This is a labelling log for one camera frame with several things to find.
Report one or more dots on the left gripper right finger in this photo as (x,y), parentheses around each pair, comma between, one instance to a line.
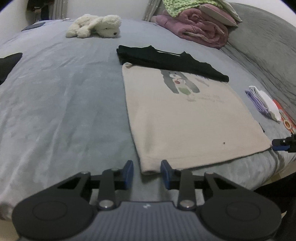
(226,209)

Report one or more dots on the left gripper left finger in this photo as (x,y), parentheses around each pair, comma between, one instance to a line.
(70,206)

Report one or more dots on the beige bear raglan shirt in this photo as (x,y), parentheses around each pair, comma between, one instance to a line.
(184,111)

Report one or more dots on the folded white purple clothes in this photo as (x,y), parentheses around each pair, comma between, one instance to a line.
(263,103)

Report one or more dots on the red patterned box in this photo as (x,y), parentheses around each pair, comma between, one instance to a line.
(286,119)

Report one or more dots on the grey bed sheet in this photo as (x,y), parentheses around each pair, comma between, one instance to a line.
(63,108)

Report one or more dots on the grey padded headboard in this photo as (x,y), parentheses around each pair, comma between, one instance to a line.
(264,44)

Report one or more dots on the pink rolled quilt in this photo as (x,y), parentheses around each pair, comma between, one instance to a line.
(196,26)

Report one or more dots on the pink beige pillow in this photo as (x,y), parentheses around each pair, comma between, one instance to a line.
(226,15)

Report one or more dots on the folded black garment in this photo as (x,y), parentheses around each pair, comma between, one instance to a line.
(7,64)

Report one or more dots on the green patterned blanket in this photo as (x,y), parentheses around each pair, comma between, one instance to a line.
(175,7)

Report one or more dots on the white plush dog toy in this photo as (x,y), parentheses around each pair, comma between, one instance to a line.
(86,25)

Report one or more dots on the dark tablet on bed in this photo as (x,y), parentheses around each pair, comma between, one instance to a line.
(33,26)

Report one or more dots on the right grey curtain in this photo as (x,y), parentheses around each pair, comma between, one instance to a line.
(151,8)

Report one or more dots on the grey curtain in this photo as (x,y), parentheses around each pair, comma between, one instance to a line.
(60,9)
(151,8)

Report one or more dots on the left grey curtain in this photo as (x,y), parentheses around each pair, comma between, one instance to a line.
(60,9)

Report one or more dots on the dark jacket on rack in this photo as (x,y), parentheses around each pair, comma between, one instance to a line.
(43,6)

